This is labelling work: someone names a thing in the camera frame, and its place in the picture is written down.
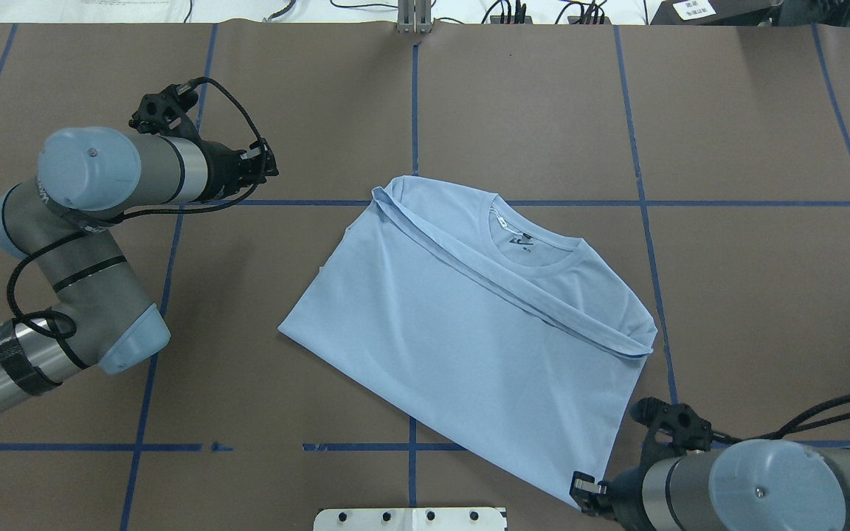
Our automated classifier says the grey aluminium frame post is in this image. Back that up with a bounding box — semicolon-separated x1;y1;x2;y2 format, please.
395;0;435;35

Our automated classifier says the black box with label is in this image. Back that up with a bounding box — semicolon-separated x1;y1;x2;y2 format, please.
649;1;783;27

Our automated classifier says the black power strip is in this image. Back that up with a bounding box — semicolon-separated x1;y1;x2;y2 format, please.
553;1;611;26
480;1;533;26

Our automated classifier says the light blue t-shirt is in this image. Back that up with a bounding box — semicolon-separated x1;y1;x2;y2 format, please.
279;176;657;504

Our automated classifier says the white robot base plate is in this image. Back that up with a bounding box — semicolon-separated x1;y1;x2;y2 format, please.
312;507;508;530

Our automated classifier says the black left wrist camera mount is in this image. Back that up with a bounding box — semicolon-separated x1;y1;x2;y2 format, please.
128;83;201;142

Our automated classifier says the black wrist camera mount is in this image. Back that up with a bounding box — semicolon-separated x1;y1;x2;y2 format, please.
629;397;713;474
128;83;201;142

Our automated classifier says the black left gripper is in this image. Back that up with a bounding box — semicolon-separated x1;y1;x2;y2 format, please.
204;142;279;203

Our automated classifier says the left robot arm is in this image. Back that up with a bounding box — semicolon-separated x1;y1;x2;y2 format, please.
0;127;277;414

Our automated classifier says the black braided right cable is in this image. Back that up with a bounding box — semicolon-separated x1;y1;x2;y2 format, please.
709;384;850;445

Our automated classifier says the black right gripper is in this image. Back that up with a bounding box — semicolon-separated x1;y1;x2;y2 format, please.
570;466;654;530

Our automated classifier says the black braided cable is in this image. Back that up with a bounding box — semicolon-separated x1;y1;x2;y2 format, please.
6;77;269;369
709;384;850;445

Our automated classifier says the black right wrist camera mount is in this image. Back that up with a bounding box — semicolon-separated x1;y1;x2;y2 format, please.
629;397;713;474

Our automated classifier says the black braided left cable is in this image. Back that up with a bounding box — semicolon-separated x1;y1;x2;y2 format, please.
6;77;269;369

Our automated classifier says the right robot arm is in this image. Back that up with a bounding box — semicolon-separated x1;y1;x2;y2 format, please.
569;440;850;530

